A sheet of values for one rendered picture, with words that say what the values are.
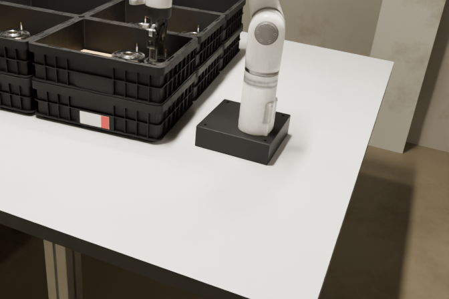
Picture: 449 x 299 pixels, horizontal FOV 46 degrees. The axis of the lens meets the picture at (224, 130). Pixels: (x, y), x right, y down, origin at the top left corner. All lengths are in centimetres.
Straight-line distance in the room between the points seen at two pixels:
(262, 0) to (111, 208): 63
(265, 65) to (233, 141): 23
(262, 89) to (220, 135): 18
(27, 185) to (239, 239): 52
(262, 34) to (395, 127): 192
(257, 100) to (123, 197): 42
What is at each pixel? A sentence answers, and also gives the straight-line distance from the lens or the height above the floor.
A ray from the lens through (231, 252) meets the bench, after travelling 112.
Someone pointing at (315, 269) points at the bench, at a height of 70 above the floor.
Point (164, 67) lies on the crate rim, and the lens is 138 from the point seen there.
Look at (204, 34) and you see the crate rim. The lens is 168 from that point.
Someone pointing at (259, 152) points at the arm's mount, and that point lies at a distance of 141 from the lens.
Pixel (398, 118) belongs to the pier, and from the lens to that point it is 312.
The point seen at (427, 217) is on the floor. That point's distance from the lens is 270.
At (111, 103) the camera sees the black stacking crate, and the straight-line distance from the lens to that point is 147.
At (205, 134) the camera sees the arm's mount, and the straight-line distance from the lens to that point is 145.
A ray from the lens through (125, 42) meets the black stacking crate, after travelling 172.
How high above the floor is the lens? 142
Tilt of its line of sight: 27 degrees down
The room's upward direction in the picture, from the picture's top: 6 degrees clockwise
